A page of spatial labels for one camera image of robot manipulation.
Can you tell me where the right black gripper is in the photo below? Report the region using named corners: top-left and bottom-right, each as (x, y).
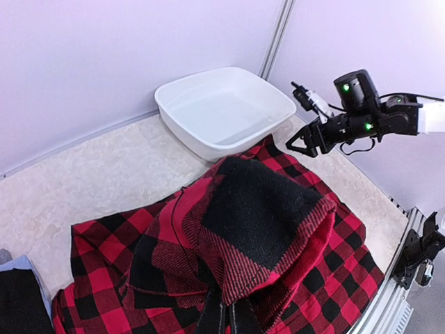
top-left (285, 116), bottom-right (351, 157)

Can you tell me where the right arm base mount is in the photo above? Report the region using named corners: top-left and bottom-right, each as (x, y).
top-left (391, 208), bottom-right (444, 290)

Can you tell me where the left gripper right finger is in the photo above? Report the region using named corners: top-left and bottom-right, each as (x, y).
top-left (229, 299), bottom-right (264, 334)

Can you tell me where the grey folded shirt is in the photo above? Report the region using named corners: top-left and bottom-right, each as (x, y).
top-left (0, 248), bottom-right (13, 265)

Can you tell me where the white plastic tub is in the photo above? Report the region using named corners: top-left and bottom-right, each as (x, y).
top-left (154, 67), bottom-right (296, 161)

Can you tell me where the light blue folded shirt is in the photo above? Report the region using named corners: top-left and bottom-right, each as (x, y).
top-left (0, 254), bottom-right (53, 314)

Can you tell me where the red black plaid shirt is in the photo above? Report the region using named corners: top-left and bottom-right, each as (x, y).
top-left (52, 136), bottom-right (384, 333)

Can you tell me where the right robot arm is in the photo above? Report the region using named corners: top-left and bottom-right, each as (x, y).
top-left (286, 70), bottom-right (444, 158)

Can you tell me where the front aluminium rail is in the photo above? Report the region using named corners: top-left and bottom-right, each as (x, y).
top-left (349, 207), bottom-right (426, 333)

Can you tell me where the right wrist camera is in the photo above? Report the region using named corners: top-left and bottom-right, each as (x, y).
top-left (291, 81), bottom-right (334, 124)

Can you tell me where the black folded shirt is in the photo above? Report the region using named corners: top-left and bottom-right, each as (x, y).
top-left (1, 269), bottom-right (54, 333)

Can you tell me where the right aluminium frame post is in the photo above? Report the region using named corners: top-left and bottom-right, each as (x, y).
top-left (259, 0), bottom-right (296, 81)

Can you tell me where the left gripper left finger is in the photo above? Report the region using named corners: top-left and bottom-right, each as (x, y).
top-left (200, 285), bottom-right (223, 334)

